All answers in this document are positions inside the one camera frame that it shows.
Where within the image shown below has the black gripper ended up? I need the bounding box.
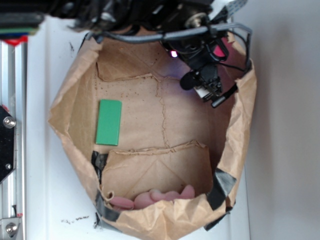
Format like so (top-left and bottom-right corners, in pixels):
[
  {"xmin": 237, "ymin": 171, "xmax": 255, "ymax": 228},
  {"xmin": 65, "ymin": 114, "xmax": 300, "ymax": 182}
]
[{"xmin": 161, "ymin": 32, "xmax": 237, "ymax": 108}]

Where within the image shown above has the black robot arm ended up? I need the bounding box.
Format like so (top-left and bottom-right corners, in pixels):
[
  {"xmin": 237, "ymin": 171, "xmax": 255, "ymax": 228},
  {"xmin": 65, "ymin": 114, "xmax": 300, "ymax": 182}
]
[{"xmin": 0, "ymin": 0, "xmax": 237, "ymax": 108}]

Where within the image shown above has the brown paper bag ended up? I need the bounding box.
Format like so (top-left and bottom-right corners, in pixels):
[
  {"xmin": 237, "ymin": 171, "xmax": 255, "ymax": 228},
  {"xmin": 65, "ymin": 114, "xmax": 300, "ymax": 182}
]
[{"xmin": 48, "ymin": 36, "xmax": 257, "ymax": 240}]

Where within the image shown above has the green rectangular block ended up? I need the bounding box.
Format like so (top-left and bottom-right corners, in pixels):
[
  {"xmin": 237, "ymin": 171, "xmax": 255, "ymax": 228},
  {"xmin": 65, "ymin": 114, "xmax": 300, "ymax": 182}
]
[{"xmin": 95, "ymin": 99, "xmax": 122, "ymax": 146}]

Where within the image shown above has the pink rubber hand toy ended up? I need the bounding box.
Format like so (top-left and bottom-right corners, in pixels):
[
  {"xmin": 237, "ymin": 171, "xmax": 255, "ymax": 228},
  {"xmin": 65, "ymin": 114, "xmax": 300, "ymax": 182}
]
[{"xmin": 110, "ymin": 185, "xmax": 195, "ymax": 211}]

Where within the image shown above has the black octagonal mounting plate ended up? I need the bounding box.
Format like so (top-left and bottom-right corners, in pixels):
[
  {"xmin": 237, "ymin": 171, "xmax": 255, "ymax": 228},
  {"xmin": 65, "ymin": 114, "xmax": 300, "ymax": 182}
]
[{"xmin": 0, "ymin": 105, "xmax": 17, "ymax": 184}]

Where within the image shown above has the grey sleeved cable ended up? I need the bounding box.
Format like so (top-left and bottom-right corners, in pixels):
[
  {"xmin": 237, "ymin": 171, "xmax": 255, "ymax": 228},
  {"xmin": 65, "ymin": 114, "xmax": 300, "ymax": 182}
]
[{"xmin": 86, "ymin": 21, "xmax": 253, "ymax": 73}]

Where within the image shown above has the aluminium extrusion rail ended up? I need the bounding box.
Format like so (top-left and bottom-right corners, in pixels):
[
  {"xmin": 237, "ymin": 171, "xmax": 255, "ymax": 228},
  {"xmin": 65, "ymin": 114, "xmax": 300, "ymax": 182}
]
[{"xmin": 0, "ymin": 41, "xmax": 27, "ymax": 240}]

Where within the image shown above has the steel corner bracket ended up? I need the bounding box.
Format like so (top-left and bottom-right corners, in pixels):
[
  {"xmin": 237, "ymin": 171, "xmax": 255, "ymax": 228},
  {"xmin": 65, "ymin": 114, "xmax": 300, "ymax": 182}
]
[{"xmin": 0, "ymin": 217, "xmax": 21, "ymax": 240}]

